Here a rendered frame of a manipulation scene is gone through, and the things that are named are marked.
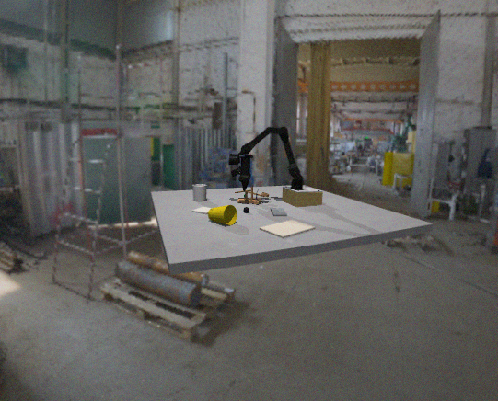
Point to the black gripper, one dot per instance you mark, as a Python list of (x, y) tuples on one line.
[(245, 177)]

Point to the white flat square plate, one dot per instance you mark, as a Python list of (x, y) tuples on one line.
[(202, 210)]

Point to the yellow cup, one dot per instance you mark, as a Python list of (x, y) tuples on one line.
[(224, 214)]

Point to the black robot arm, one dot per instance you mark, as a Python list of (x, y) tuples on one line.
[(297, 183)]

